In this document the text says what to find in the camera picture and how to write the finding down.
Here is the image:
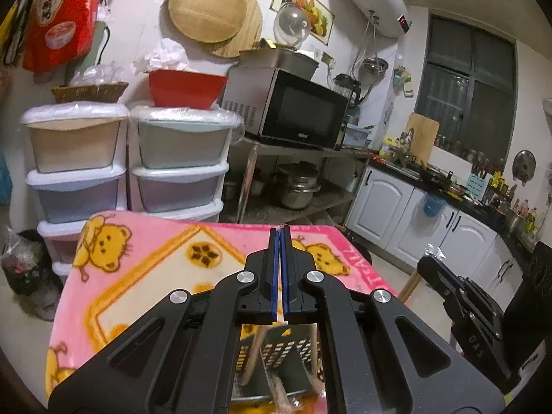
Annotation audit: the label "black microwave oven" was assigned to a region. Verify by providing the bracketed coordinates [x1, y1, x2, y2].
[220, 66, 350, 151]

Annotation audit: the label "clear plastic bag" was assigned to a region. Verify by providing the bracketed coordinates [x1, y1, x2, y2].
[69, 62, 126, 87]

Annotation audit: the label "hanging metal colander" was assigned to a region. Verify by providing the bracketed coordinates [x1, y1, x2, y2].
[361, 56, 389, 79]

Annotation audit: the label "dark framed window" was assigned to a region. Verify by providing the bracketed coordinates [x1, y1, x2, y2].
[415, 14, 518, 167]

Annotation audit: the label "red plastic basin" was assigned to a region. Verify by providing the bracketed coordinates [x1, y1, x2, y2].
[148, 69, 229, 108]

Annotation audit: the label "glass pot lid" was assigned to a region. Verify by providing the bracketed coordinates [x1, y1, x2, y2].
[274, 2, 312, 48]

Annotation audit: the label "left plastic drawer tower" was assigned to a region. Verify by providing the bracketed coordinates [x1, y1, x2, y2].
[21, 100, 130, 277]

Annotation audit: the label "pink bear printed blanket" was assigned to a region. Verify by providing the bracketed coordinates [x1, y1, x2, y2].
[45, 210, 374, 414]

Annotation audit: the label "black frying pan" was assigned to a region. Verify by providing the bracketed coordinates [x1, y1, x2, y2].
[418, 168, 453, 187]

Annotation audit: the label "black garbage bag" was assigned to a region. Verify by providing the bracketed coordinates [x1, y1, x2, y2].
[2, 229, 63, 296]

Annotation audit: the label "plastic drawer tower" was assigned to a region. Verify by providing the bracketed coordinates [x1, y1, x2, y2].
[21, 100, 130, 277]
[128, 102, 244, 225]

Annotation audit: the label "light blue plastic box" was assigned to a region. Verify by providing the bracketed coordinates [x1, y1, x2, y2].
[345, 123, 375, 147]

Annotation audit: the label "food picture on wall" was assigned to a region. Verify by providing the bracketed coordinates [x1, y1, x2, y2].
[269, 0, 336, 47]

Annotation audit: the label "metal shelf rack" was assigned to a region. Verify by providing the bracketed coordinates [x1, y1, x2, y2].
[226, 136, 372, 227]

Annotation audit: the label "wooden cutting board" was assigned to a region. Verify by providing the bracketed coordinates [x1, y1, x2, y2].
[404, 113, 441, 162]

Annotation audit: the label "right plastic drawer tower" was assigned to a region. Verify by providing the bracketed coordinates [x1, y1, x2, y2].
[128, 102, 244, 225]

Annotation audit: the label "red printed bag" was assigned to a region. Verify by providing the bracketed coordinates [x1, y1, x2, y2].
[21, 0, 106, 72]

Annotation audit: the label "metal tray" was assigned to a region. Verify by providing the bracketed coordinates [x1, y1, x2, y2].
[238, 47, 321, 80]

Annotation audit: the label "row of condiment bottles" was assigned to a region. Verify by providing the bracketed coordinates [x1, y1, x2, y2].
[492, 168, 542, 246]

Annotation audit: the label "round bamboo tray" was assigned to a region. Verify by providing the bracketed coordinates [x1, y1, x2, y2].
[207, 0, 264, 59]
[168, 0, 248, 44]

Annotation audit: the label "white kitchen cabinets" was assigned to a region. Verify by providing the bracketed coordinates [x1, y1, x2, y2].
[345, 161, 524, 294]

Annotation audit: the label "wicker basket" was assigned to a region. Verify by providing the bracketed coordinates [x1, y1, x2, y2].
[51, 82, 129, 104]

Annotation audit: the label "light blue knife block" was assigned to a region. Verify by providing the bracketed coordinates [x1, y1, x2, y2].
[468, 171, 492, 201]

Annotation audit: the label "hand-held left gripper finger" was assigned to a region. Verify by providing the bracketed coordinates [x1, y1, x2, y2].
[282, 228, 506, 414]
[47, 228, 281, 414]

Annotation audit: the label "blue bag on cabinet handle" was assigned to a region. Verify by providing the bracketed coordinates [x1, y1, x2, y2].
[423, 192, 447, 218]

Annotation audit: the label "stainless steel pot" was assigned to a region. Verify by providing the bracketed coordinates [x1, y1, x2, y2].
[276, 161, 322, 210]

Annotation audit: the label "black chair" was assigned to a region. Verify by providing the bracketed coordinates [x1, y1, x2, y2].
[502, 241, 552, 397]

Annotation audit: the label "green perforated utensil holder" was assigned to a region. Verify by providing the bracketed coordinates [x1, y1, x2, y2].
[232, 323, 326, 403]

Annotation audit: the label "black blender jug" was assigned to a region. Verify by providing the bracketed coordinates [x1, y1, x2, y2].
[333, 73, 362, 108]

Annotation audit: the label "metal pan lid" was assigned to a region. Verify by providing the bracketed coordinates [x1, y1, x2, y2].
[512, 150, 538, 186]

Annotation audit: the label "white plastic bag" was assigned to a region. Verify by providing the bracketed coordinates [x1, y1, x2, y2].
[131, 38, 190, 74]

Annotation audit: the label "blue plastic bag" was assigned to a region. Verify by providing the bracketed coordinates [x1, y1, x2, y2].
[0, 155, 11, 207]

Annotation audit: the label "thick wooden stick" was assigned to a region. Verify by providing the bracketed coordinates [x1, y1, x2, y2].
[240, 325, 267, 386]

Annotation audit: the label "wooden leg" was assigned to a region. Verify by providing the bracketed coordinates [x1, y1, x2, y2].
[397, 267, 421, 305]

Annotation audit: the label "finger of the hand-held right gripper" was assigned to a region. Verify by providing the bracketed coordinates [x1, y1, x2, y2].
[438, 285, 463, 312]
[416, 255, 466, 289]

